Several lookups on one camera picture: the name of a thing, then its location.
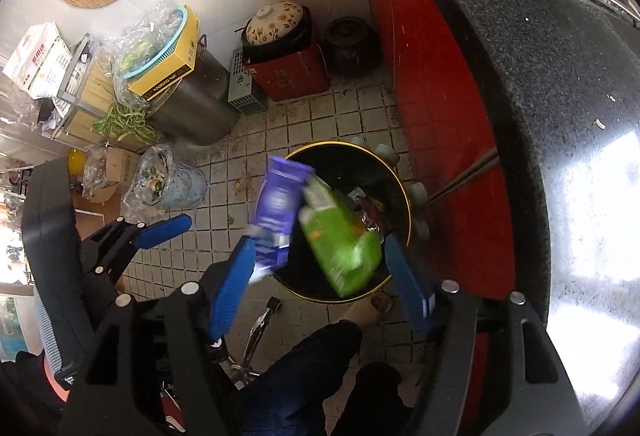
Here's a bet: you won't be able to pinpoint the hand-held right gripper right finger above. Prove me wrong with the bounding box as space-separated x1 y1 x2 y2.
384 233 588 436

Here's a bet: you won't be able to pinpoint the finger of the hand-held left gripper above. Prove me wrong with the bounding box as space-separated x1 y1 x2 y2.
80 213 193 291

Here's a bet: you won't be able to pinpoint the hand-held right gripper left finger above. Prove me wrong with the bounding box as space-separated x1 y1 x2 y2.
60 236 258 436

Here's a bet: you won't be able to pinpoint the lime green snack bag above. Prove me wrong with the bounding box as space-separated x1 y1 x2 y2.
298 178 385 298

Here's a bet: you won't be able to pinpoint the purple snack packet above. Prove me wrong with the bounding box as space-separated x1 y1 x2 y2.
248 155 318 287

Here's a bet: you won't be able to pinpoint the black trash bin gold rim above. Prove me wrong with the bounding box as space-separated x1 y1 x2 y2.
272 134 432 303

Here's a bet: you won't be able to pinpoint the person's left forearm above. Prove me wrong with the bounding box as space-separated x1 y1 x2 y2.
0 350 63 436

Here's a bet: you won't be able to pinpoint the person's foot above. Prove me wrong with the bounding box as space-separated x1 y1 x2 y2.
340 292 397 342

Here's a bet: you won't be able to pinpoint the clear bag of vegetable scraps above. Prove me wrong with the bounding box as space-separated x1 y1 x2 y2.
122 145 176 212

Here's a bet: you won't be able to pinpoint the pale blue bucket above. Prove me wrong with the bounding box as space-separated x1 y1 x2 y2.
160 163 208 208

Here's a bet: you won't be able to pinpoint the brown cardboard box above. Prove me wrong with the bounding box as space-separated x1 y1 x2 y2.
82 147 143 203

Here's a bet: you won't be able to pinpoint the silver foil wrapper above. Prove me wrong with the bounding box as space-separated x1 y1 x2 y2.
347 186 388 242

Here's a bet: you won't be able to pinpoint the person's dark trouser leg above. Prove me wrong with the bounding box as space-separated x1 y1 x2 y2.
345 362 417 436
235 321 363 436

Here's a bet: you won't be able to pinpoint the yellow round container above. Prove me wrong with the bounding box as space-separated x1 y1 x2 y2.
67 148 89 177

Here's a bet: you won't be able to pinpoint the pile of green beans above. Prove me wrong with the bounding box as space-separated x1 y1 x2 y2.
92 101 161 144

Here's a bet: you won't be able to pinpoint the large steel pot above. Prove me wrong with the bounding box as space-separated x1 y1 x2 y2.
147 33 241 146

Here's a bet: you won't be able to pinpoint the metal framed bamboo cabinet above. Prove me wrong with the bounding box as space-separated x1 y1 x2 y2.
52 35 151 152

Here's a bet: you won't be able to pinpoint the grey plastic crate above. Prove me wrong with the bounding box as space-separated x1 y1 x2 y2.
228 48 267 114

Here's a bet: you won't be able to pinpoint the yellow and white cardboard box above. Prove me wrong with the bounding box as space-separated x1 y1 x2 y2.
127 6 201 98

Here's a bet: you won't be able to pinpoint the teal plastic basket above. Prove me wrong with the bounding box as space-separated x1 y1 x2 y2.
120 7 190 79

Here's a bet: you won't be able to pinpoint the clear bag of greens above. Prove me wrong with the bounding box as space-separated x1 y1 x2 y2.
107 1 183 77

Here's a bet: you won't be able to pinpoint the red cardboard box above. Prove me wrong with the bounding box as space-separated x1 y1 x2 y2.
245 43 332 102

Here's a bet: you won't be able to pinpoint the white paper bag red print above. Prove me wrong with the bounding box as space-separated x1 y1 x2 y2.
2 22 74 99

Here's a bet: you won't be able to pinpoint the red cabinet doors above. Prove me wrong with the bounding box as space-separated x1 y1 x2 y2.
351 0 517 422

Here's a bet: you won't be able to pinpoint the clay pot with flowered lid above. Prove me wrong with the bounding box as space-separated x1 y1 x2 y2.
241 2 313 64

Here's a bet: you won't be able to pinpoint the black granite countertop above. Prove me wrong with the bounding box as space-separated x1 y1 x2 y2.
367 0 640 436

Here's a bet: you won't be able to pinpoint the dark brown ceramic jar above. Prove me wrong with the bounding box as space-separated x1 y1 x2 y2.
322 16 379 78

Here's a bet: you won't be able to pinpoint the metal cabinet door handle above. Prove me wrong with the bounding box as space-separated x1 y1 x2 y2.
427 153 500 203

